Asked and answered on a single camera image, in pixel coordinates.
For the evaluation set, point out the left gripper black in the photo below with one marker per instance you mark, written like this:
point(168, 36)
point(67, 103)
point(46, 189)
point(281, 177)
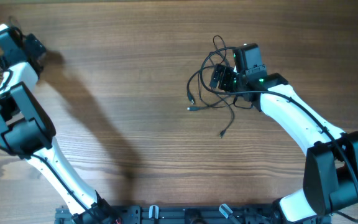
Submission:
point(35, 49)

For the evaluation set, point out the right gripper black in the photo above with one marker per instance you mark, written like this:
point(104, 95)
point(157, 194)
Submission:
point(222, 78)

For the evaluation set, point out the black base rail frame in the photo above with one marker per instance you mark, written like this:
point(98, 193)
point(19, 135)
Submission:
point(249, 214)

